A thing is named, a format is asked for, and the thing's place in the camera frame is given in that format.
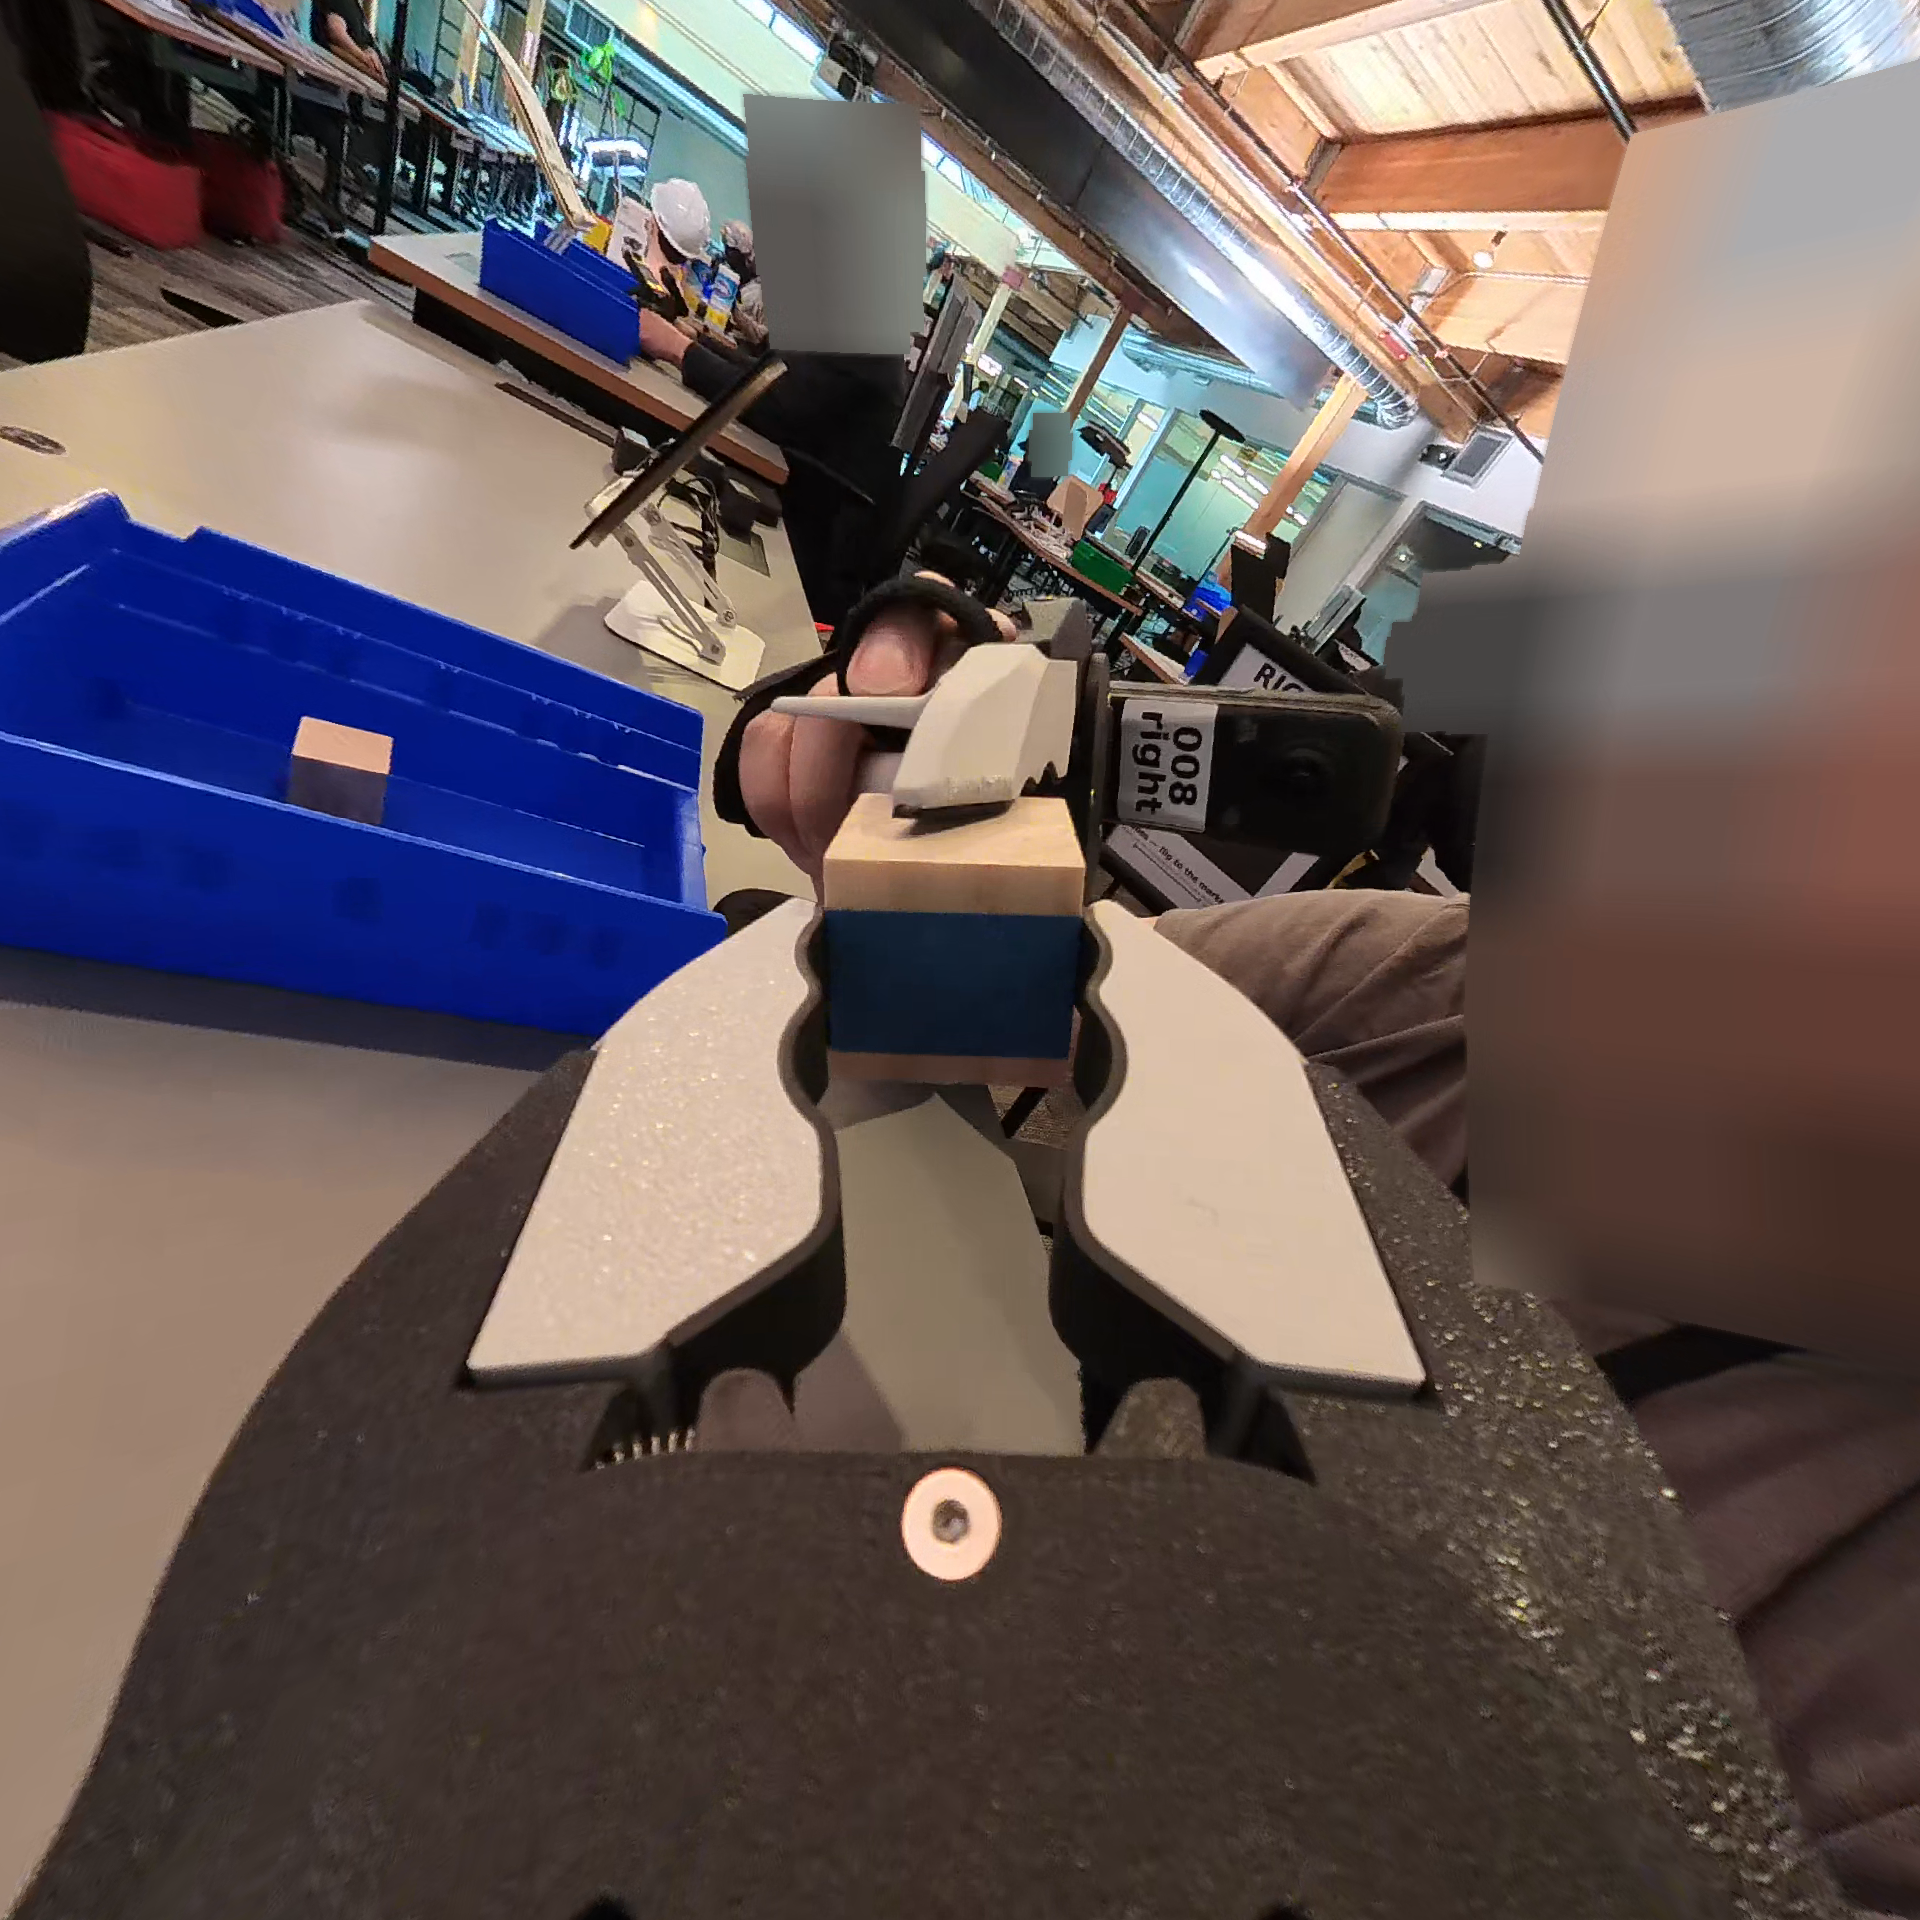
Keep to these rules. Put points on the person's dark trousers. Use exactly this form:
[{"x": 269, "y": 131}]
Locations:
[{"x": 1800, "y": 1575}]

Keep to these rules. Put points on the blue-striped wooden cube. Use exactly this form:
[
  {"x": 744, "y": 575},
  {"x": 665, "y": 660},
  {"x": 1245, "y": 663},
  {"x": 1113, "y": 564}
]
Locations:
[
  {"x": 340, "y": 764},
  {"x": 944, "y": 990}
]

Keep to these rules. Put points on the green storage bin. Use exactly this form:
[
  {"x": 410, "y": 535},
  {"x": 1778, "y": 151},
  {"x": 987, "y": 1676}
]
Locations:
[{"x": 1103, "y": 564}]

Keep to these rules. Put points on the black office chair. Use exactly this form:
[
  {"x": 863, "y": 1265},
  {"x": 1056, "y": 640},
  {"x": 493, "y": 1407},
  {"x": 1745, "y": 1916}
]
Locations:
[{"x": 944, "y": 494}]

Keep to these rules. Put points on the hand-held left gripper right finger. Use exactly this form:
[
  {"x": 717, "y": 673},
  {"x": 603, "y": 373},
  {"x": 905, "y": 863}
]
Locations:
[{"x": 1243, "y": 1200}]

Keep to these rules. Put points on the red storage bin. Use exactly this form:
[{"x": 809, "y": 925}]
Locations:
[
  {"x": 129, "y": 182},
  {"x": 240, "y": 188}
]

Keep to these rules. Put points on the black display board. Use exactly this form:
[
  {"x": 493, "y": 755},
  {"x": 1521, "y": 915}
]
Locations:
[{"x": 675, "y": 457}]

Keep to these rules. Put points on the wooden-edged work table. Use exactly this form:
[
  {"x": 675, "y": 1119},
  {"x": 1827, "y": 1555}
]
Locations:
[{"x": 645, "y": 383}]

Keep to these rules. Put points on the blue plastic bin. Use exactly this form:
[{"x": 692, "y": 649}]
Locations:
[
  {"x": 562, "y": 294},
  {"x": 224, "y": 901}
]

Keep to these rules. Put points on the white stand base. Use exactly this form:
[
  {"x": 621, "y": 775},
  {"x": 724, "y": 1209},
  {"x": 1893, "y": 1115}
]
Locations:
[{"x": 675, "y": 622}]

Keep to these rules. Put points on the person's right hand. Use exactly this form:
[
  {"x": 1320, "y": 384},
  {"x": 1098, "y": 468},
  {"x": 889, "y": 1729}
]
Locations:
[{"x": 802, "y": 781}]

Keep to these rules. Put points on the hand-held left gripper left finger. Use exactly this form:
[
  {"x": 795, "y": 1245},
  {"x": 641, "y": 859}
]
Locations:
[{"x": 660, "y": 1200}]

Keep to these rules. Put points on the framed tag sign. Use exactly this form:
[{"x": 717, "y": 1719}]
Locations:
[{"x": 1184, "y": 870}]

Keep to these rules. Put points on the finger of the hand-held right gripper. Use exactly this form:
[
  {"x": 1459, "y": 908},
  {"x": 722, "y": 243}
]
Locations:
[{"x": 989, "y": 734}]

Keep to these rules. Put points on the silver ventilation duct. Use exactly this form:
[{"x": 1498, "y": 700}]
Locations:
[{"x": 1800, "y": 45}]

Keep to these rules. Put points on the person's grey-brown shirt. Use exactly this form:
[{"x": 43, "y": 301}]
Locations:
[{"x": 1349, "y": 990}]

